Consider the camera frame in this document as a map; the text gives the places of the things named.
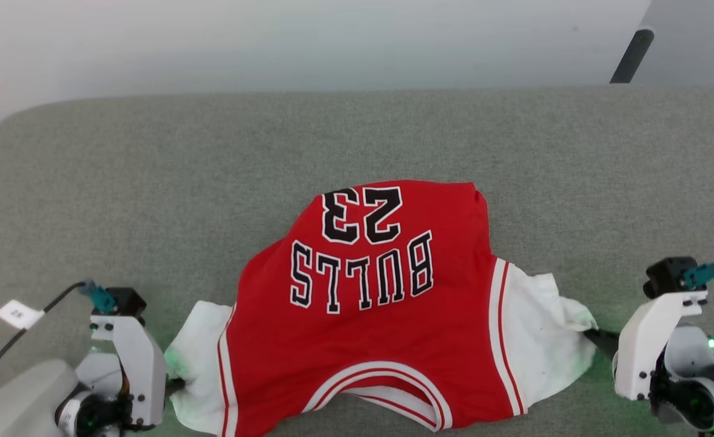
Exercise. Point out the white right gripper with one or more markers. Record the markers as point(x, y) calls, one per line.
point(642, 346)

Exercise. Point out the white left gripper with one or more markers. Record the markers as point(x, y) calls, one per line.
point(141, 376)

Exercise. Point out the red and white Bulls jersey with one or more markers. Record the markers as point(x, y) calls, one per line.
point(363, 340)

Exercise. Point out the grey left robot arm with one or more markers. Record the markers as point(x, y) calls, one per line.
point(11, 400)

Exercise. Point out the black partition leg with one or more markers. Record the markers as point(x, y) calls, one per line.
point(631, 57)

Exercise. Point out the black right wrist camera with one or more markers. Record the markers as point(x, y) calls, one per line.
point(666, 276)

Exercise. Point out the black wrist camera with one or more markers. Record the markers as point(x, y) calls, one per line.
point(666, 276)
point(127, 300)

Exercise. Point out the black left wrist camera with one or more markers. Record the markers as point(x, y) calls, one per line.
point(127, 300)

